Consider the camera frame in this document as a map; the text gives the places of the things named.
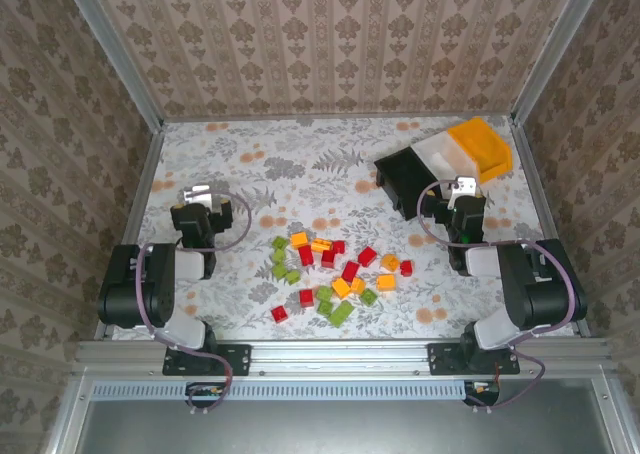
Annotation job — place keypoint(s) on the orange plastic bin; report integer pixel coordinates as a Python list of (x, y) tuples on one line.
[(480, 144)]

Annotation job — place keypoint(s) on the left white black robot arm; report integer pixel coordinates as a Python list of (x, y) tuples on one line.
[(135, 294)]

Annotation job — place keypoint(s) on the large green lego brick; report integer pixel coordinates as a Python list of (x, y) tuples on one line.
[(342, 314)]

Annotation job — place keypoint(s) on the thin aluminium wall rail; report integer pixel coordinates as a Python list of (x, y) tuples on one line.
[(340, 116)]

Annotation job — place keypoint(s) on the red lego brick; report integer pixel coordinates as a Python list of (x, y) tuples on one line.
[(328, 258), (338, 247), (367, 256), (406, 268), (279, 314), (306, 298), (305, 255), (350, 270)]

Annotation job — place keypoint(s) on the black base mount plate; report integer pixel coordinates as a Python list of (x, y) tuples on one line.
[(235, 359), (442, 360)]

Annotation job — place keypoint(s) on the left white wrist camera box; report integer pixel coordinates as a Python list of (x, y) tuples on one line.
[(197, 193)]

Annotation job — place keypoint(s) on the orange lego brick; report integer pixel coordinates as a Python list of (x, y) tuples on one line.
[(341, 287), (322, 245), (385, 282), (299, 239), (357, 285), (390, 261)]

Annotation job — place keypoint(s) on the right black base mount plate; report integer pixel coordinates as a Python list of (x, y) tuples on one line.
[(442, 360)]

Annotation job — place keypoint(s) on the aluminium side rail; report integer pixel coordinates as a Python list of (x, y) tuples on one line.
[(536, 184), (139, 199)]

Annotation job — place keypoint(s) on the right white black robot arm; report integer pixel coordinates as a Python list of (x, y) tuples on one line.
[(540, 294)]

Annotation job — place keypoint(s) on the aluminium frame post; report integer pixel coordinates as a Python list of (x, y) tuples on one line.
[(557, 49), (116, 49)]

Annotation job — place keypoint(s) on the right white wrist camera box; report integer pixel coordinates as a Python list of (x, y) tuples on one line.
[(466, 186)]

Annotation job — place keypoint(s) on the black plastic bin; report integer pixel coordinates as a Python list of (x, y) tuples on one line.
[(405, 174)]

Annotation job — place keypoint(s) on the grey metal sheet panel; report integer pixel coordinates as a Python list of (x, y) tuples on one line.
[(350, 426)]

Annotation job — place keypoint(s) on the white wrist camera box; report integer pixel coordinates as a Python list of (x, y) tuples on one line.
[(197, 193), (466, 186)]

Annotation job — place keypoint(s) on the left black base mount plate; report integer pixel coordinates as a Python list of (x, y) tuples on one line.
[(235, 359)]

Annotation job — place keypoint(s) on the white plastic bin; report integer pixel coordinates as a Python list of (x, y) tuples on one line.
[(440, 149)]

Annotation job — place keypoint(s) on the floral patterned table cover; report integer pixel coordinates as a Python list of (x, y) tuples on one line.
[(225, 144)]

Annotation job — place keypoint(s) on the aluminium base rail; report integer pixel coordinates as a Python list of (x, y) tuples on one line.
[(340, 359)]

